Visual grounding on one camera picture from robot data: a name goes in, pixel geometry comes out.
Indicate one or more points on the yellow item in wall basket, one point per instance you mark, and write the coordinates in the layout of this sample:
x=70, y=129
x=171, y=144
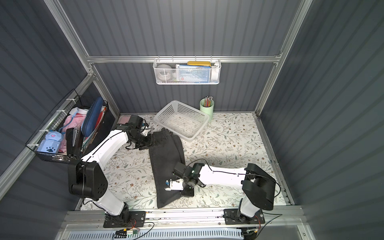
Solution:
x=199, y=63

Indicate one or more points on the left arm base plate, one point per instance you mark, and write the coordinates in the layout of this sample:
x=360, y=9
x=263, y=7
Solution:
x=125, y=220

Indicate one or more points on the black wire side basket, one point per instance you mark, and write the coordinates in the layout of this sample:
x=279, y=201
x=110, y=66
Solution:
x=74, y=104

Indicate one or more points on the white wire wall basket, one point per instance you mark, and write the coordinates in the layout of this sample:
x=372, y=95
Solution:
x=214, y=80

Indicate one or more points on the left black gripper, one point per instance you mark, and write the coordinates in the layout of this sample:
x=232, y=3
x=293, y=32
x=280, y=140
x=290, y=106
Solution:
x=153, y=139

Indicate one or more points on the green pencil cup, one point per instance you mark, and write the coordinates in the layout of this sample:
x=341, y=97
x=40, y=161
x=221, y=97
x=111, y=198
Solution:
x=209, y=111

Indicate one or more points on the pink toy in side basket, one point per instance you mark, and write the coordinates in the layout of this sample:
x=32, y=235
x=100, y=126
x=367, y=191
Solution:
x=69, y=123

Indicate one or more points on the colored pencils in cup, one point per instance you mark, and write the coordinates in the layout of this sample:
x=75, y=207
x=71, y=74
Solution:
x=208, y=101

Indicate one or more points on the pink pencil case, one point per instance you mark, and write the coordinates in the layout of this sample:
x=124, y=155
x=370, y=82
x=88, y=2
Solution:
x=123, y=119

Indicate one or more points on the white plastic perforated basket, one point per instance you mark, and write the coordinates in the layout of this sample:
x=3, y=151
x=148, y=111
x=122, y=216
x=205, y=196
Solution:
x=182, y=119

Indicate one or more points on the blue white box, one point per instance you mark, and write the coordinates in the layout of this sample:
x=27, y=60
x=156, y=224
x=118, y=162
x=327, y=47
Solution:
x=193, y=74

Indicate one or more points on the dark grey long pants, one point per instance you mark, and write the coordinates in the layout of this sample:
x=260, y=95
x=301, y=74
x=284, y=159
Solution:
x=165, y=153

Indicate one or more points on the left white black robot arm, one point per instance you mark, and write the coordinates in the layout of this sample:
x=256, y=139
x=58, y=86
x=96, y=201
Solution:
x=86, y=176

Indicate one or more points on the white tape roll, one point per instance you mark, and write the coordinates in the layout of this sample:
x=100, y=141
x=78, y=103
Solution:
x=163, y=73

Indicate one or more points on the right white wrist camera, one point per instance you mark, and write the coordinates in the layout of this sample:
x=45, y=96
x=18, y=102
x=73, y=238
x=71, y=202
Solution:
x=176, y=185

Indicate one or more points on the navy blue zip pouch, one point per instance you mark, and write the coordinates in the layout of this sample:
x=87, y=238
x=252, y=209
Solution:
x=90, y=122

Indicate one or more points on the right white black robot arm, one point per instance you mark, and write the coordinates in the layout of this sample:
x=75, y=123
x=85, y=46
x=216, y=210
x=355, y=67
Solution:
x=258, y=186

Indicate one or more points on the black stapler in side basket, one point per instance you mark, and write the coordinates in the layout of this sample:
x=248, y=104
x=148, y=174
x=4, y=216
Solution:
x=71, y=138

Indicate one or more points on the light blue paw toy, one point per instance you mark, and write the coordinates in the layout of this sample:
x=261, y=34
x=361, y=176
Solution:
x=51, y=143

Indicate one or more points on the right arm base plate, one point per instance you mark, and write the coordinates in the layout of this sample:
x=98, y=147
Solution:
x=234, y=217

